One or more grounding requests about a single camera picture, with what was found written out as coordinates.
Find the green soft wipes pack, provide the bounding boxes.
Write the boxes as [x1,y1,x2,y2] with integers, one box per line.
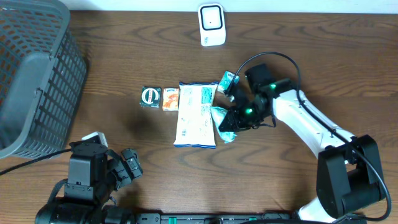
[210,106,238,144]

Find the teal white Kleenex tissue pack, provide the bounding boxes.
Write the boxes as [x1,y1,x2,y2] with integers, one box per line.
[217,71,240,95]

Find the cream wipes pack blue edges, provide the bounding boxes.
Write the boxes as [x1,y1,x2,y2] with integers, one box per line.
[174,82,218,149]

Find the orange tissue pack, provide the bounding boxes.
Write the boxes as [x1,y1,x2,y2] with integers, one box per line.
[162,88,180,111]

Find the black healing ointment box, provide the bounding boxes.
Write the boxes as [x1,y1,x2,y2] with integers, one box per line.
[140,86,161,108]

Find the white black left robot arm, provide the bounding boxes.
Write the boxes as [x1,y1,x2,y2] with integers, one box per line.
[35,138,143,224]

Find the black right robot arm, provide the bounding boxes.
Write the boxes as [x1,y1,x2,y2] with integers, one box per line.
[219,64,386,223]

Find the white barcode scanner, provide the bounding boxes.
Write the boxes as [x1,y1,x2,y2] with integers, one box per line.
[198,3,226,47]

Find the grey plastic mesh basket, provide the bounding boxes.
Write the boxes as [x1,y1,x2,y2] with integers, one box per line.
[1,1,88,159]

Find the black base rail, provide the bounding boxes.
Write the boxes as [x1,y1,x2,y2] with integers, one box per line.
[135,212,292,224]

